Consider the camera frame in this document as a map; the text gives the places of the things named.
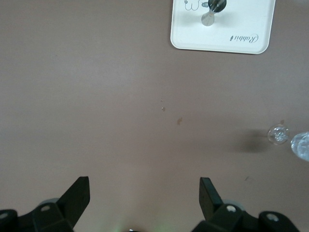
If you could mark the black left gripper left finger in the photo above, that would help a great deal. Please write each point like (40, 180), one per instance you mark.
(48, 217)

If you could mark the brown table mat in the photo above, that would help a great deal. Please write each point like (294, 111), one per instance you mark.
(96, 96)

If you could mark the steel double jigger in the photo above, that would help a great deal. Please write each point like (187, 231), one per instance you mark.
(208, 18)

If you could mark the clear cut wine glass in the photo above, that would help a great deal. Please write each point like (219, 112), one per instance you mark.
(278, 135)

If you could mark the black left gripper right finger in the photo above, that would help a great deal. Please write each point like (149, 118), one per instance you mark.
(229, 220)

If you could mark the cream rabbit print tray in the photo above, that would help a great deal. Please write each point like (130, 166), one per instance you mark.
(241, 19)

